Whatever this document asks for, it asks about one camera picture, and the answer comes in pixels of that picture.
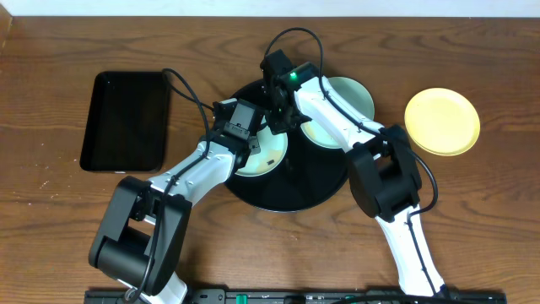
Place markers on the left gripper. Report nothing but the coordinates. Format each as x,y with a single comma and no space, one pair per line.
251,143

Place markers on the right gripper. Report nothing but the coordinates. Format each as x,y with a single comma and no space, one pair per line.
281,119

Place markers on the light green plate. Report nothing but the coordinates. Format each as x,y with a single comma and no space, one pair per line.
273,150
357,97

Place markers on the yellow plate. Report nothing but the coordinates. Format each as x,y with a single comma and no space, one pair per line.
442,122

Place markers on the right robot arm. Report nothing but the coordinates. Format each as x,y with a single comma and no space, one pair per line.
382,169

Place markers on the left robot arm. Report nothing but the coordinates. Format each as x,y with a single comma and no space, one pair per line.
140,237

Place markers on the round black tray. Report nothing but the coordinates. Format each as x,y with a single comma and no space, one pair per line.
307,176

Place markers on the black rectangular bin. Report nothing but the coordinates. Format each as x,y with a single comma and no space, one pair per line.
127,122

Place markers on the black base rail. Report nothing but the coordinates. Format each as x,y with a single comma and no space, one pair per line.
211,296

